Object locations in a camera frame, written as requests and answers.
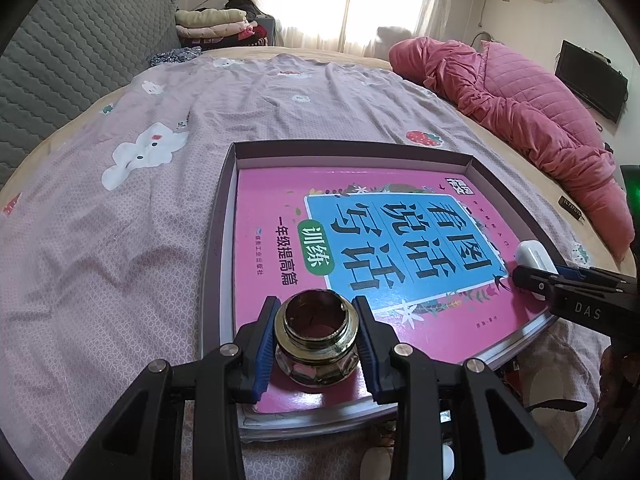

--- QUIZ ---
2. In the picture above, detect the pink quilt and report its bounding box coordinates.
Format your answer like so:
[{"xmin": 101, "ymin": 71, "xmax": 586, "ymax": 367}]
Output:
[{"xmin": 389, "ymin": 37, "xmax": 637, "ymax": 262}]

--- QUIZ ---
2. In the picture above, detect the purple printed bed sheet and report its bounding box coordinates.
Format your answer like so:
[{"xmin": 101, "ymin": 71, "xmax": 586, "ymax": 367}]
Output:
[{"xmin": 0, "ymin": 52, "xmax": 616, "ymax": 480}]

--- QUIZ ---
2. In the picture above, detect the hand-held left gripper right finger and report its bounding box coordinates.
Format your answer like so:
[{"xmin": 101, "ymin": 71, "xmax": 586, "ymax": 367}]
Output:
[{"xmin": 352, "ymin": 296, "xmax": 576, "ymax": 480}]

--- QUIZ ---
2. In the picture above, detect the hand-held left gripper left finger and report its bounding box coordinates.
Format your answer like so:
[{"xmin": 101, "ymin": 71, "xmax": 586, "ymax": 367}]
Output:
[{"xmin": 62, "ymin": 296, "xmax": 281, "ymax": 480}]

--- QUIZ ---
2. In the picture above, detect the pink book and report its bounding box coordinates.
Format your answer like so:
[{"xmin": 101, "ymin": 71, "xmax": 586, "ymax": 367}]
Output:
[{"xmin": 234, "ymin": 167, "xmax": 551, "ymax": 416}]

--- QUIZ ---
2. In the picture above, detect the white earbuds case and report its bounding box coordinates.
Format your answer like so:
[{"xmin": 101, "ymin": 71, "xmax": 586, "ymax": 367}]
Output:
[{"xmin": 514, "ymin": 240, "xmax": 556, "ymax": 302}]

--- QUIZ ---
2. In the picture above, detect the person's right hand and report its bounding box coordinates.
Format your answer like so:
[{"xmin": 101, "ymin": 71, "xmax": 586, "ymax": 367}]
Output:
[{"xmin": 599, "ymin": 346, "xmax": 640, "ymax": 413}]

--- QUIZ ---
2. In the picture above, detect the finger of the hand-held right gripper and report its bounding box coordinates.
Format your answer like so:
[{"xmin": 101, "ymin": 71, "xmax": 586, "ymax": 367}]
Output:
[
  {"xmin": 554, "ymin": 264, "xmax": 632, "ymax": 289},
  {"xmin": 511, "ymin": 265, "xmax": 561, "ymax": 307}
]

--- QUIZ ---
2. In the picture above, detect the grey quilted headboard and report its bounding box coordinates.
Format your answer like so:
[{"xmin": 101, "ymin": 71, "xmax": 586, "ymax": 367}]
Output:
[{"xmin": 0, "ymin": 0, "xmax": 182, "ymax": 186}]

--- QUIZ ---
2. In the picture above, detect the grey cardboard box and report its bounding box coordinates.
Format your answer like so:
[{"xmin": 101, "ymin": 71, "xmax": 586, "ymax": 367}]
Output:
[{"xmin": 200, "ymin": 141, "xmax": 563, "ymax": 443}]

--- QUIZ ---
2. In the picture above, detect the black television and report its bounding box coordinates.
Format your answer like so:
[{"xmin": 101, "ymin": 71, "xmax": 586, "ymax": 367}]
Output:
[{"xmin": 555, "ymin": 40, "xmax": 629, "ymax": 124}]

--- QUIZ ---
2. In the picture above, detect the brass pipe fitting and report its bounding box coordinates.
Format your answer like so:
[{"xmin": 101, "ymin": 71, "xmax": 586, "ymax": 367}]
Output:
[{"xmin": 272, "ymin": 290, "xmax": 360, "ymax": 387}]

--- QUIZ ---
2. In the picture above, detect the white curtain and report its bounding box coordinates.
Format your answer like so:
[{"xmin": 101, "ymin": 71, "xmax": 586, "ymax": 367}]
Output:
[{"xmin": 260, "ymin": 0, "xmax": 482, "ymax": 57}]

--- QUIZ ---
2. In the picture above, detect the small dark label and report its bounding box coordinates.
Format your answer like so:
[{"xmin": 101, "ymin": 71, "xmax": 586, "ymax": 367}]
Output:
[{"xmin": 557, "ymin": 197, "xmax": 586, "ymax": 222}]

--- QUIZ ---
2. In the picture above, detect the stack of folded clothes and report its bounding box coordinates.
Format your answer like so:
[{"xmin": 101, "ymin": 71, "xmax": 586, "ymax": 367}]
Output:
[{"xmin": 174, "ymin": 6, "xmax": 272, "ymax": 51}]

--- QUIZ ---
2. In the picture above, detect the dark patterned cloth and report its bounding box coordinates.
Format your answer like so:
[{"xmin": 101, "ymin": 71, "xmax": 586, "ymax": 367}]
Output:
[{"xmin": 149, "ymin": 46, "xmax": 202, "ymax": 67}]

